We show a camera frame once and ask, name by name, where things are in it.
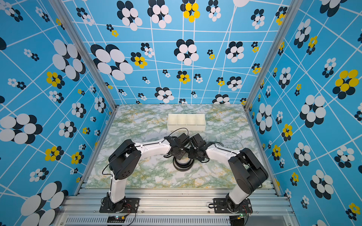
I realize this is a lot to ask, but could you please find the black leather belt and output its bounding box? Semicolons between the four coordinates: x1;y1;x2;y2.
173;157;194;172

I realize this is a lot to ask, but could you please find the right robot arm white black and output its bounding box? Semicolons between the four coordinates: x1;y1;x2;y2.
189;134;269;213

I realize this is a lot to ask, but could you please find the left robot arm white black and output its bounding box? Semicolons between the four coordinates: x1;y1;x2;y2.
104;133;189;212

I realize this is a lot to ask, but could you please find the white compartment storage box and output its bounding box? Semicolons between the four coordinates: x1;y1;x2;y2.
167;114;206;131

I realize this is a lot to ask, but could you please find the right green circuit board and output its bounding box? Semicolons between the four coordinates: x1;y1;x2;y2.
229;215;245;226

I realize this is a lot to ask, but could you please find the green circuit board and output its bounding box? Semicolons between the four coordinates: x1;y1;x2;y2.
107;215;126;224
229;215;245;226

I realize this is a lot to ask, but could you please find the left green circuit board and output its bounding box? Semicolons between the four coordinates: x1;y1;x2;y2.
107;215;126;224

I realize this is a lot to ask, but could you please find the left black camera cable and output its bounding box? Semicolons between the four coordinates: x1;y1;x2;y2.
161;128;189;142

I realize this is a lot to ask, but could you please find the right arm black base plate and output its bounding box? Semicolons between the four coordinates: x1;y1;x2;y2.
208;198;253;215

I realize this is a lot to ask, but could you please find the aluminium front frame rail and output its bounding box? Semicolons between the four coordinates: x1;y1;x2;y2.
54;188;299;226

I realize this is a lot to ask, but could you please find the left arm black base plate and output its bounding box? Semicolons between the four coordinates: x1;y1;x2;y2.
99;197;140;213

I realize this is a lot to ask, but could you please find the right aluminium corner post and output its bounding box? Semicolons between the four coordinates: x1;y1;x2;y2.
244;0;304;111

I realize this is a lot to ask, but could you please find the aluminium corner post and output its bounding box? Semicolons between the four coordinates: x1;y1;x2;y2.
244;0;304;111
49;0;118;111

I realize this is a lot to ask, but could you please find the left aluminium corner post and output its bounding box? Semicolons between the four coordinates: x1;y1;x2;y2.
49;0;118;111

